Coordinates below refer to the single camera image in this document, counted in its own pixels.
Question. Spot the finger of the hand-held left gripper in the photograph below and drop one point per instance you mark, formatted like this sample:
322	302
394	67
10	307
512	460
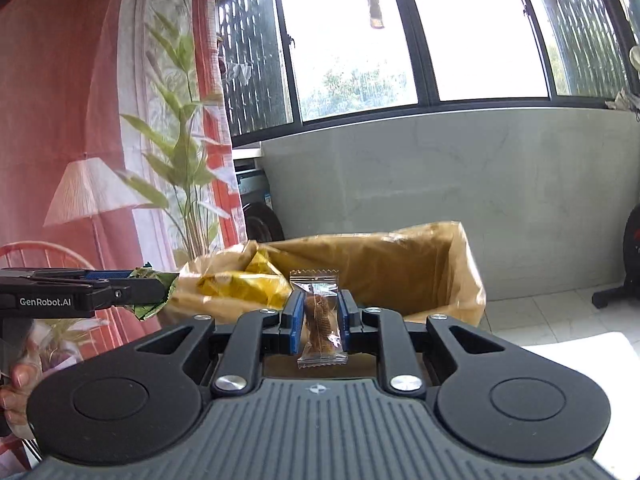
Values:
107	275
135	291

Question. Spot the person's left hand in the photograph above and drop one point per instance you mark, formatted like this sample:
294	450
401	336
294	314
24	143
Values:
17	405

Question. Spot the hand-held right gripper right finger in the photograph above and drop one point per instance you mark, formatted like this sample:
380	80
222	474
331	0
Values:
342	320

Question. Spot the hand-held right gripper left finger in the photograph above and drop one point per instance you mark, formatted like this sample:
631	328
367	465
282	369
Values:
297	320

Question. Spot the black exercise bike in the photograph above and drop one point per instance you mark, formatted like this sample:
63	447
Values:
631	260

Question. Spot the black framed window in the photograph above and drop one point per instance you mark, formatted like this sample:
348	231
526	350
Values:
475	35

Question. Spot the yellow snack bag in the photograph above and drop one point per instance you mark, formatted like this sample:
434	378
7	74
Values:
245	287

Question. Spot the clear cookie packet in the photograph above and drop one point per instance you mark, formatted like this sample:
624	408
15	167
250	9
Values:
320	320

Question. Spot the crumpled white cloth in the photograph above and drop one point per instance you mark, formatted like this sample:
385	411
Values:
625	100

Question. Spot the dark machine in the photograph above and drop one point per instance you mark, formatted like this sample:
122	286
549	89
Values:
260	220

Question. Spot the pale round bulb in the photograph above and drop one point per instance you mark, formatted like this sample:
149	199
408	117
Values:
635	56

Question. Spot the brown cardboard box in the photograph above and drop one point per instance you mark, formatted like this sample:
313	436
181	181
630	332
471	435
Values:
360	366

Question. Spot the printed backdrop cloth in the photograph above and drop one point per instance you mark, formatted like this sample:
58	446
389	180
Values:
60	85

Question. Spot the small green snack packet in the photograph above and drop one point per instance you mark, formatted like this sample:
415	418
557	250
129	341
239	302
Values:
167	292

